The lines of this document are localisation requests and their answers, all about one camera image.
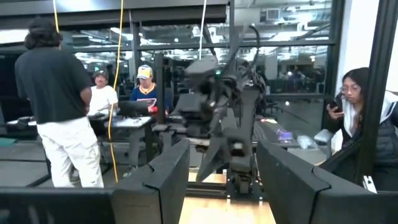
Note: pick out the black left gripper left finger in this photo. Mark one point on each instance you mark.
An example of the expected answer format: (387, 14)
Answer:
(161, 189)

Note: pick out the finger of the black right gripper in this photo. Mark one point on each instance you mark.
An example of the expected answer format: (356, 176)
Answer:
(211, 158)

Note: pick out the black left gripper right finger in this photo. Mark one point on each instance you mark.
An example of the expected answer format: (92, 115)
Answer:
(295, 193)

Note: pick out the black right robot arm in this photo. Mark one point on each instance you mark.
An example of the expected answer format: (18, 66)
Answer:
(250, 124)

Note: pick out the clear plastic bag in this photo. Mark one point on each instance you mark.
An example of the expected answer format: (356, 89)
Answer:
(306, 142)

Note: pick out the black table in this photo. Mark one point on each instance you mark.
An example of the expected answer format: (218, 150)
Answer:
(270, 133)

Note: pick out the purple plastic packet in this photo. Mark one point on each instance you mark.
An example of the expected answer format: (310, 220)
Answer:
(284, 135)

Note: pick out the black vertical pole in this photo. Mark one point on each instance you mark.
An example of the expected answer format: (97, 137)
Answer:
(160, 87)

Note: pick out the black desk with laptop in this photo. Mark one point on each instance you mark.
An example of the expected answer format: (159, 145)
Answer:
(133, 122)

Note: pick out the person in cap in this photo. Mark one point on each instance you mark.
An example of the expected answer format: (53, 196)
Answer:
(144, 90)

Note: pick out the black laptop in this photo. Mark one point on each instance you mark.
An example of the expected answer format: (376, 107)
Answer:
(133, 108)

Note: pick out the black phone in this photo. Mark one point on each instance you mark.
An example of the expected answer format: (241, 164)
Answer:
(333, 105)

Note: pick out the person seated at desk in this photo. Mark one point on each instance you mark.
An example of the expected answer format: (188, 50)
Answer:
(101, 98)

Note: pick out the person holding phone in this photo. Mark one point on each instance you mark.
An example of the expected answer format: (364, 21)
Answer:
(351, 93)

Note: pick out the person standing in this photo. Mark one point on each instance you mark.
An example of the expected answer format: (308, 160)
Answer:
(53, 84)

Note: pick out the green floor mat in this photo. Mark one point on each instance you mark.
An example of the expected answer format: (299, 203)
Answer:
(7, 142)

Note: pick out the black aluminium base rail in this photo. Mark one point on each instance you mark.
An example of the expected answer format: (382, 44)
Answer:
(205, 189)

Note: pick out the black diagonal frame strut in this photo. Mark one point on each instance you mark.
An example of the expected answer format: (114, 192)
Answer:
(342, 155)

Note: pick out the black frame post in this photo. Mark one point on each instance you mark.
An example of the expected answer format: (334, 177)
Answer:
(377, 77)

